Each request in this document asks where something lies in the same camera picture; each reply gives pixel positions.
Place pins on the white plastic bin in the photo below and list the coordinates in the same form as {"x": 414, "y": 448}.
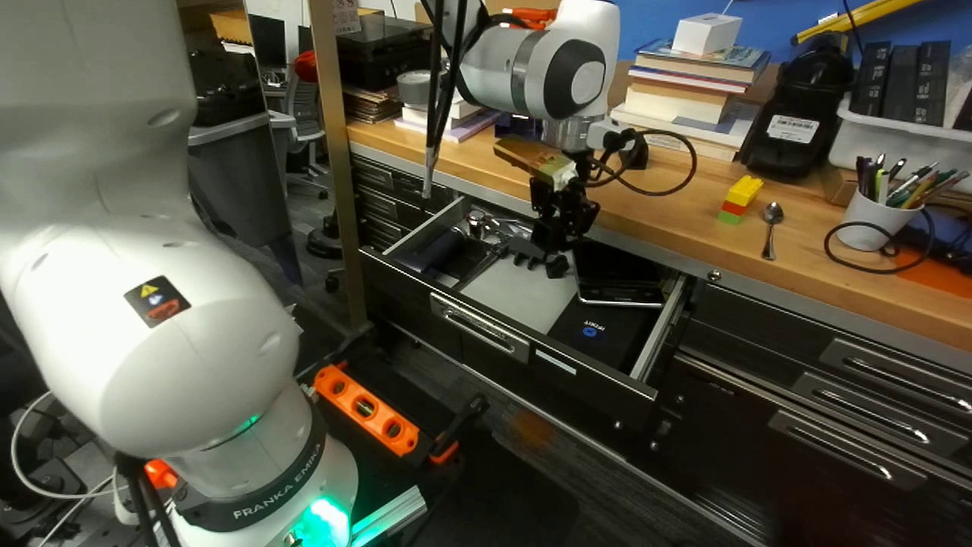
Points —
{"x": 900, "y": 141}

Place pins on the wooden upright post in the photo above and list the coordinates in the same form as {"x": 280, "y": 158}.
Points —
{"x": 336, "y": 153}

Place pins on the black label maker device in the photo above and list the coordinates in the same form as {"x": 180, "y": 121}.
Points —
{"x": 795, "y": 112}

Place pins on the yellow spirit level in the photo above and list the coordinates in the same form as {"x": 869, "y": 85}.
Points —
{"x": 854, "y": 20}

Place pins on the black orange clamp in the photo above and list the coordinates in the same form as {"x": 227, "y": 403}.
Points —
{"x": 456, "y": 430}

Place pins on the black hard case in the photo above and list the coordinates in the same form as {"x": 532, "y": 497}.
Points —
{"x": 385, "y": 50}

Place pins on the white pen cup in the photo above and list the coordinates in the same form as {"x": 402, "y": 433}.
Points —
{"x": 875, "y": 223}

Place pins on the red fabric object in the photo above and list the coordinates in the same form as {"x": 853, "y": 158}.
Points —
{"x": 305, "y": 67}

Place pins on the white drawer liner sheet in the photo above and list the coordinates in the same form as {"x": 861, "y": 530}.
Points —
{"x": 516, "y": 297}

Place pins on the yellow red green toy bricks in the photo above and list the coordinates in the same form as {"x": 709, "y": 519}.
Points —
{"x": 742, "y": 199}

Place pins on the small white box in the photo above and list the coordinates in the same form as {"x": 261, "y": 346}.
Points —
{"x": 707, "y": 36}

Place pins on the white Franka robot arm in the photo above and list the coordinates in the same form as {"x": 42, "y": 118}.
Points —
{"x": 154, "y": 306}

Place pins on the grey trash bin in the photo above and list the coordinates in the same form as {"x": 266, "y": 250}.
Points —
{"x": 239, "y": 193}

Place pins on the stack of books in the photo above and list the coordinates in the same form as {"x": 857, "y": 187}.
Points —
{"x": 695, "y": 91}

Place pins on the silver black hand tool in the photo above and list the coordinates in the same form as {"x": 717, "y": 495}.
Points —
{"x": 501, "y": 233}

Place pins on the orange flat sheet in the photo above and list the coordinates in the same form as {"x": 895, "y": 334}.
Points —
{"x": 938, "y": 277}

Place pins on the black kit box blue logo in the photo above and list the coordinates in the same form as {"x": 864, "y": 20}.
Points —
{"x": 608, "y": 334}

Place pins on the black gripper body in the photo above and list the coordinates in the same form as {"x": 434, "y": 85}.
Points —
{"x": 564, "y": 199}

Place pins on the black cartridge box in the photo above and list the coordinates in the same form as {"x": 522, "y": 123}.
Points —
{"x": 902, "y": 83}
{"x": 872, "y": 76}
{"x": 935, "y": 83}

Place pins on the black rounded plastic housing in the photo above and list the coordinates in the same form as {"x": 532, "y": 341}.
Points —
{"x": 635, "y": 150}

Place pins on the stack of dark folders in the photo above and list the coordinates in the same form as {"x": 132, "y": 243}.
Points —
{"x": 369, "y": 106}

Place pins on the small orange clip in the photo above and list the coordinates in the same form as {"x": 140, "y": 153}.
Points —
{"x": 159, "y": 475}

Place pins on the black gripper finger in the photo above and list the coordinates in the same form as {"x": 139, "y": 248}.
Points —
{"x": 543, "y": 233}
{"x": 587, "y": 226}

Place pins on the metal spoon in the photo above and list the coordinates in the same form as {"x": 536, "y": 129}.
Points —
{"x": 773, "y": 218}

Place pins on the background computer monitor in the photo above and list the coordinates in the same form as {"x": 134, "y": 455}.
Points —
{"x": 268, "y": 43}

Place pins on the black rectangular plastic block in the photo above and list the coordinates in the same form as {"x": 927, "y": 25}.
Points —
{"x": 558, "y": 267}

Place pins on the white flat box stack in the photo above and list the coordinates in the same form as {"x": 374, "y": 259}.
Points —
{"x": 460, "y": 123}

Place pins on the black drawer cabinet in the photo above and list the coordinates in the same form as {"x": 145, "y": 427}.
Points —
{"x": 808, "y": 404}

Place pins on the black metal tool drawer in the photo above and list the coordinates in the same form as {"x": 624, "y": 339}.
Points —
{"x": 487, "y": 323}

